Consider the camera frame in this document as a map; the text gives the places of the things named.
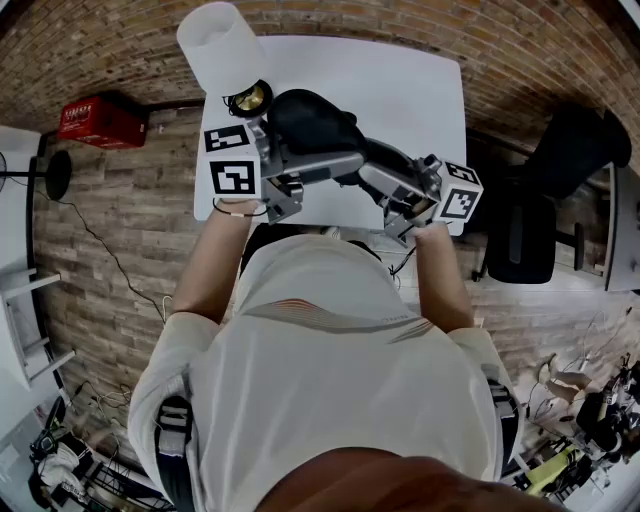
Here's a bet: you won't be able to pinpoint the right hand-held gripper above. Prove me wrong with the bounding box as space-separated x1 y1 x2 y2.
359 140 484 249

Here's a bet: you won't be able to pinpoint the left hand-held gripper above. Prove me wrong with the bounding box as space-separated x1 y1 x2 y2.
202 119 364 225

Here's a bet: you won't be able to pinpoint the black zippered case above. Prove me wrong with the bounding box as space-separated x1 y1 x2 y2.
267 88 372 157

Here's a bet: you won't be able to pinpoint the person's left forearm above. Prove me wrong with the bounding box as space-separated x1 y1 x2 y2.
169 198 264 324

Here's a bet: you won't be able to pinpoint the person's right forearm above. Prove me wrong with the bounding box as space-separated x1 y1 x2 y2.
414 222 476 331

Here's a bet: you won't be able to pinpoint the white table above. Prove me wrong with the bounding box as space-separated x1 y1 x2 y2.
193 34 469 234

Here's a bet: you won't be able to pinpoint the person's black shorts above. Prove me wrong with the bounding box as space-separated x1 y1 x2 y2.
239 223 384 281

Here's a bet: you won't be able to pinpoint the black office chair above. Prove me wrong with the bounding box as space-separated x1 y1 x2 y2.
469 102 632 285

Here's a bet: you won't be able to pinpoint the white shade table lamp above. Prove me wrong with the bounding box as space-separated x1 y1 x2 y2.
175 1 275 119

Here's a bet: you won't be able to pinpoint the person's white shirt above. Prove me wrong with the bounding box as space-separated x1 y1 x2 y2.
127 234 526 512

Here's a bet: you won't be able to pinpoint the red box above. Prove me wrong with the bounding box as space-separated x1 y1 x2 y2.
56 95 147 149

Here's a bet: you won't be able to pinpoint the grey desk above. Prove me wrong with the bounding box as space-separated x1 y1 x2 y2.
602 159 640 294

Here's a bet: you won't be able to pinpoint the black standing fan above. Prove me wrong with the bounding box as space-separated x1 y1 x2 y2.
0 151 73 201

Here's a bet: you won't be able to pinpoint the person's face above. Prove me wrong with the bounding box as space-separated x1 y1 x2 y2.
254 447 640 512

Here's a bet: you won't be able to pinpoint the large white desk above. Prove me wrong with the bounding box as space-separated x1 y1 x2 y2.
0 124 76 396

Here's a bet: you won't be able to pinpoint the yellow-green board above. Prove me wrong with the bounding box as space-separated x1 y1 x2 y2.
529 444 591 496

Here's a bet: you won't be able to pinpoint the black metal rack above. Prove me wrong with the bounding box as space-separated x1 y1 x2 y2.
74 449 166 512

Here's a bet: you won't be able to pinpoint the thin black dangling cable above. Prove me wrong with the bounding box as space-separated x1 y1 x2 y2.
389 247 416 276

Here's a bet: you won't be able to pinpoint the black wrist cord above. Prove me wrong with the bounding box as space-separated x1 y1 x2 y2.
212 197 269 219

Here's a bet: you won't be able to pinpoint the black fan power cable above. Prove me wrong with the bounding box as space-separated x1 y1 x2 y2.
64 199 171 321

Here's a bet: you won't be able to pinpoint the grey right backpack strap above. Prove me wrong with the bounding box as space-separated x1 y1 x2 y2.
487 377 521 471

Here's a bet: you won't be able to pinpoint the grey backpack strap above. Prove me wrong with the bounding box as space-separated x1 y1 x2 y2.
487 377 521 471
154 394 195 512

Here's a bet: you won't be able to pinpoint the grey left backpack strap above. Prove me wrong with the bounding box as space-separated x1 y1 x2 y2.
154 394 195 512

